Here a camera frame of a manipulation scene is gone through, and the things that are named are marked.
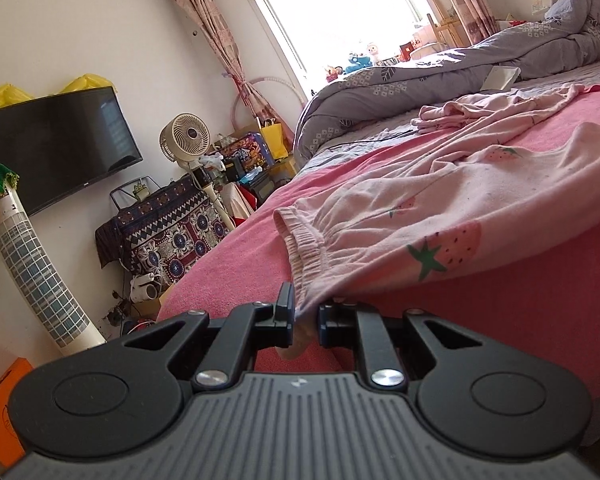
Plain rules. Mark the patterned dark cloth covered cabinet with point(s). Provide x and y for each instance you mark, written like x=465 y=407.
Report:
x=165 y=235

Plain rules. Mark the blue plush toy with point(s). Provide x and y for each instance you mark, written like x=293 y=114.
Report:
x=357 y=62

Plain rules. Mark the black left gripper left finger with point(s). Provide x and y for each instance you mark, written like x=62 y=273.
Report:
x=238 y=338

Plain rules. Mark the pink hula hoop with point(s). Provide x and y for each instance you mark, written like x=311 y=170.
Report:
x=266 y=105

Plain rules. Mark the orange cardboard box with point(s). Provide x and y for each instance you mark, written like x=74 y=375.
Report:
x=10 y=447

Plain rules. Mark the colourful toy box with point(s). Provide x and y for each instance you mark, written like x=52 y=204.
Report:
x=251 y=150

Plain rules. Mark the wire frame with plant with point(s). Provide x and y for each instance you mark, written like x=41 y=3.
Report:
x=133 y=192

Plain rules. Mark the left pink curtain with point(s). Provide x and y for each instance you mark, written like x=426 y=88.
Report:
x=211 y=22

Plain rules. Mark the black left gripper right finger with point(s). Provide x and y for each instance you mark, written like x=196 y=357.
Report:
x=361 y=329

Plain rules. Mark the yellow plastic bag behind television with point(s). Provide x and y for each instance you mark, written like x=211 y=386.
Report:
x=11 y=95

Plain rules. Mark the yellow shopping bag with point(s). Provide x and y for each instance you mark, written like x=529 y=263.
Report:
x=273 y=134

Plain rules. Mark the pink strawberry pajama pants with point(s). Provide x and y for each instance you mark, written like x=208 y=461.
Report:
x=469 y=201

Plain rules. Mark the pink bed blanket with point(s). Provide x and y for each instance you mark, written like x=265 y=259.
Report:
x=547 y=304

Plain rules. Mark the grey patterned quilt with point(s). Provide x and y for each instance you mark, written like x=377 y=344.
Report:
x=567 y=38

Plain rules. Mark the beige round fan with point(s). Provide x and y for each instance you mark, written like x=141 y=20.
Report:
x=184 y=140

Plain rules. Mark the white tower air conditioner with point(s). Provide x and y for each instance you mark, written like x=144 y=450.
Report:
x=40 y=284

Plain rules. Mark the white book on bed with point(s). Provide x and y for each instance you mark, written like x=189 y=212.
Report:
x=500 y=79

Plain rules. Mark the black wall television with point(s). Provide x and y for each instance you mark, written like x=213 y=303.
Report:
x=60 y=144

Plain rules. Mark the wooden chair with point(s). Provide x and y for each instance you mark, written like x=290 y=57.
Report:
x=446 y=32

